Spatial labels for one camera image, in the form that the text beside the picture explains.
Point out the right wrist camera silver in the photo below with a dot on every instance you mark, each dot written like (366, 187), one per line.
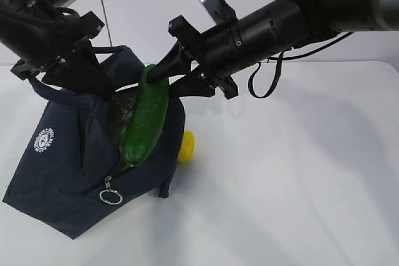
(219, 10)

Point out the dark blue lunch bag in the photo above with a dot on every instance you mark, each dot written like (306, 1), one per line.
(72, 174)

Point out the green cucumber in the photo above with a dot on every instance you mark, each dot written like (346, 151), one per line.
(146, 122)

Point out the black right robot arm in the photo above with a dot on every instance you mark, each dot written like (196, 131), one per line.
(282, 25)

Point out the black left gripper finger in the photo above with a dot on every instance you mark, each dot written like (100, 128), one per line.
(75, 76)
(86, 52)

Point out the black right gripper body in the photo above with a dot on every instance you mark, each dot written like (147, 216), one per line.
(212, 51)

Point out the yellow lemon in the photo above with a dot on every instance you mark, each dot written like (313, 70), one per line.
(187, 148)

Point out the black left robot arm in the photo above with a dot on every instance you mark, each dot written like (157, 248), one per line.
(33, 8)

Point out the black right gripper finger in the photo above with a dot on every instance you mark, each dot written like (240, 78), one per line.
(195, 84)
(176, 62)

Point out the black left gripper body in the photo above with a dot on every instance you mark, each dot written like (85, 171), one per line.
(42, 44)

